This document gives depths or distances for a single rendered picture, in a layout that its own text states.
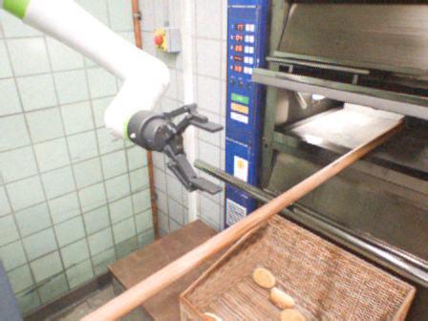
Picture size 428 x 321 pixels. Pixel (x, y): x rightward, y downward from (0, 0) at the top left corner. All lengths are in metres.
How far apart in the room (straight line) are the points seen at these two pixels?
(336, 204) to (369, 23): 0.57
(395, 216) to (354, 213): 0.12
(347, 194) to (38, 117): 1.34
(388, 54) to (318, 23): 0.24
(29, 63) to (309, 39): 1.15
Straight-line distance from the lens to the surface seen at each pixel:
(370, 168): 1.12
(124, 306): 0.58
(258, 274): 1.42
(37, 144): 1.77
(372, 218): 1.18
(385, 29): 1.05
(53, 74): 1.72
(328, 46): 1.10
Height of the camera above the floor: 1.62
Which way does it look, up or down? 26 degrees down
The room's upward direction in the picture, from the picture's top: straight up
